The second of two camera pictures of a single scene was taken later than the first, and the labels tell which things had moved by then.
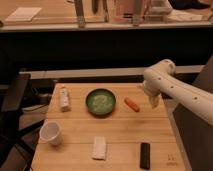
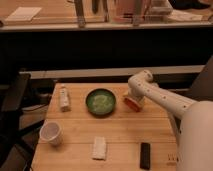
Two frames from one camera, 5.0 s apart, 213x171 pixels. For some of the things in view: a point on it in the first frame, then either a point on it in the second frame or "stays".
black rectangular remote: x=145 y=155 stays
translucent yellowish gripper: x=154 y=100 → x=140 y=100
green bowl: x=100 y=102 stays
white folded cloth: x=99 y=148 stays
